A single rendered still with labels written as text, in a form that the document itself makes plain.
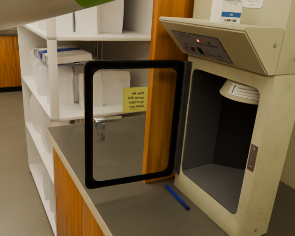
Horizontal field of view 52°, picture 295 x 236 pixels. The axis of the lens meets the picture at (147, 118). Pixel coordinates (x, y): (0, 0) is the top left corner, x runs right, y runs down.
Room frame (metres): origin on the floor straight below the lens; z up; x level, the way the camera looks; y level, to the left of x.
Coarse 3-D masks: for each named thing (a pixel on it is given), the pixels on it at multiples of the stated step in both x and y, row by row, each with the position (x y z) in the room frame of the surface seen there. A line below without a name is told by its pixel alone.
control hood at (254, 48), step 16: (160, 16) 0.88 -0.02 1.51; (192, 32) 0.77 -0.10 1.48; (208, 32) 0.71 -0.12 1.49; (224, 32) 0.66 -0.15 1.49; (240, 32) 0.62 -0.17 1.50; (256, 32) 0.62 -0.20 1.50; (272, 32) 0.64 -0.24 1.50; (224, 48) 0.71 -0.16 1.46; (240, 48) 0.66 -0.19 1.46; (256, 48) 0.62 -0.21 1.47; (272, 48) 0.65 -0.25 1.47; (240, 64) 0.70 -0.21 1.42; (256, 64) 0.65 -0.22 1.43; (272, 64) 0.65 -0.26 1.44
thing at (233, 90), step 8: (224, 88) 0.82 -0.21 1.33; (232, 88) 0.79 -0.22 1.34; (240, 88) 0.78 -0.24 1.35; (248, 88) 0.77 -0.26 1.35; (256, 88) 0.76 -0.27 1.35; (232, 96) 0.78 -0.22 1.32; (240, 96) 0.77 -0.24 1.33; (248, 96) 0.76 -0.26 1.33; (256, 96) 0.75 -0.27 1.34; (256, 104) 0.75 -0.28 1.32
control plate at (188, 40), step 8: (176, 32) 0.84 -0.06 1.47; (184, 32) 0.81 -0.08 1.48; (184, 40) 0.84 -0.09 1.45; (192, 40) 0.80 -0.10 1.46; (200, 40) 0.77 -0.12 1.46; (208, 40) 0.74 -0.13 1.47; (216, 40) 0.71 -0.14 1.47; (184, 48) 0.88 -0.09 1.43; (208, 48) 0.77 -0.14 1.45; (216, 48) 0.73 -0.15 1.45; (208, 56) 0.80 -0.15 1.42; (216, 56) 0.76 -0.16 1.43; (224, 56) 0.73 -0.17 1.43; (232, 64) 0.73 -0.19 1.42
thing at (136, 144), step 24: (96, 72) 0.81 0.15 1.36; (120, 72) 0.84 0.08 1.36; (144, 72) 0.87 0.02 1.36; (168, 72) 0.90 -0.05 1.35; (96, 96) 0.81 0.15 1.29; (120, 96) 0.84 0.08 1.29; (144, 96) 0.87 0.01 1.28; (168, 96) 0.90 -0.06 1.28; (96, 120) 0.81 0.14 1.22; (120, 120) 0.84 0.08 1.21; (144, 120) 0.87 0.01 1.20; (168, 120) 0.90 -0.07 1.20; (96, 144) 0.81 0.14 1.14; (120, 144) 0.84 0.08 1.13; (144, 144) 0.87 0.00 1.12; (168, 144) 0.91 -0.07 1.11; (96, 168) 0.81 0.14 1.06; (120, 168) 0.84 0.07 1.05; (144, 168) 0.87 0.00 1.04
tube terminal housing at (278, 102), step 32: (288, 0) 0.67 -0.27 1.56; (288, 32) 0.67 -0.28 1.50; (192, 64) 0.91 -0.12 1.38; (224, 64) 0.80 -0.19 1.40; (288, 64) 0.68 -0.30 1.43; (288, 96) 0.69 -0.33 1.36; (256, 128) 0.68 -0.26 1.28; (288, 128) 0.71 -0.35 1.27; (256, 160) 0.66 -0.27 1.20; (192, 192) 0.85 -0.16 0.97; (256, 192) 0.67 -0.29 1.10; (224, 224) 0.72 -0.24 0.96; (256, 224) 0.69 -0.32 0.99
